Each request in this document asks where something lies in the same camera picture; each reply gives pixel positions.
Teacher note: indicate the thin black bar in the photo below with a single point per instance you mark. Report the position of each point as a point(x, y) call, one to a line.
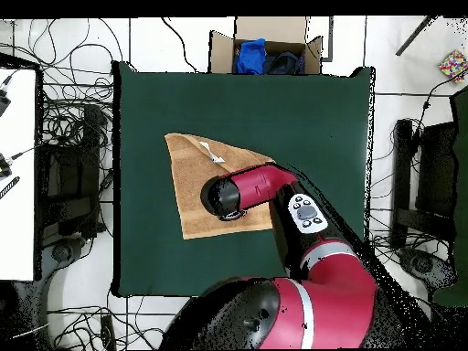
point(413, 37)

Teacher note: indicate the orange terry towel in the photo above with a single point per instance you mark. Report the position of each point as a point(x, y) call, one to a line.
point(190, 175)

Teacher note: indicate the white table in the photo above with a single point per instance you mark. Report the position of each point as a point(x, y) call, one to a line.
point(18, 226)

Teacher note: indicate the brown cardboard box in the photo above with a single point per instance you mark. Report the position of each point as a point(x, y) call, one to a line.
point(270, 27)

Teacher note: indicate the colourful dotted item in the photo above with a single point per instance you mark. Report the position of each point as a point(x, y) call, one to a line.
point(454, 65)

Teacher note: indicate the grey stand base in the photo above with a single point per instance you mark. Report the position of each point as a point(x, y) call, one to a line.
point(422, 263)
point(62, 252)

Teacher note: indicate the black power strip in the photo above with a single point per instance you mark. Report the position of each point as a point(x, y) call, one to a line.
point(108, 332)

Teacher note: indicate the dark green table cloth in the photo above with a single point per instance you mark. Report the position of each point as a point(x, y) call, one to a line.
point(164, 274)

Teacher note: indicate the black stand frame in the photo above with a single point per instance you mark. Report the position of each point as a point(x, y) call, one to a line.
point(437, 164)
point(91, 120)

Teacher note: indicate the blue cloth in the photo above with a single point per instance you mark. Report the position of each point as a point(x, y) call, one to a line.
point(250, 56)

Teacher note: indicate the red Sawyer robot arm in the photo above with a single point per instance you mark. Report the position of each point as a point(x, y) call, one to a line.
point(256, 186)

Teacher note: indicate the dark navy cloth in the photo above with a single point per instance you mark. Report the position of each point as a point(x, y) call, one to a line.
point(283, 64)

